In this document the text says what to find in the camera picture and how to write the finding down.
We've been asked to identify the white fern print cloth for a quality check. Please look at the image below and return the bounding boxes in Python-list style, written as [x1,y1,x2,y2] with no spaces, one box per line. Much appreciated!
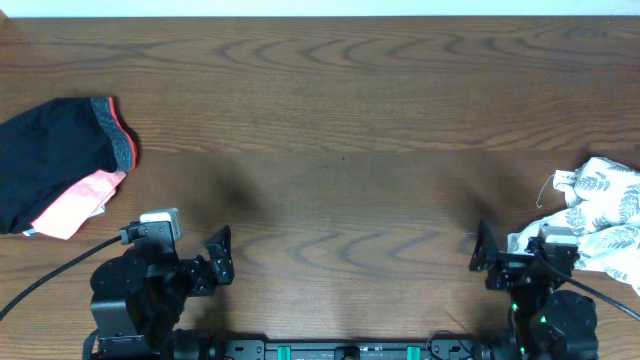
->
[507,157,639,291]

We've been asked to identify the black leggings with red waistband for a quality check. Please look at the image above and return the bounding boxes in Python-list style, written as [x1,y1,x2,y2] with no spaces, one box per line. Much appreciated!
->
[1,97,137,234]

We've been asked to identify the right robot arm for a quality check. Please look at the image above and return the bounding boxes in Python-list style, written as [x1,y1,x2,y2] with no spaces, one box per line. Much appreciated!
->
[469,222,599,360]

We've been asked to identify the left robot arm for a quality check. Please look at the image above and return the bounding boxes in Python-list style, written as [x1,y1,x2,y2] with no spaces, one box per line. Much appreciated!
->
[82,221,234,360]

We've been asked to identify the pink folded cloth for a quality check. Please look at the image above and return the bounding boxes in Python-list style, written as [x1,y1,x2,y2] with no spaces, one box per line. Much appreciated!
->
[30,170,127,240]

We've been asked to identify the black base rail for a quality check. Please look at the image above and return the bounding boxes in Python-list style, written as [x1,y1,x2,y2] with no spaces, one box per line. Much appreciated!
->
[97,335,501,360]

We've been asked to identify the left black cable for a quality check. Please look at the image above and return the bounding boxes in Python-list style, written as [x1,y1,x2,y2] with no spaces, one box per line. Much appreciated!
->
[0,234,126,322]

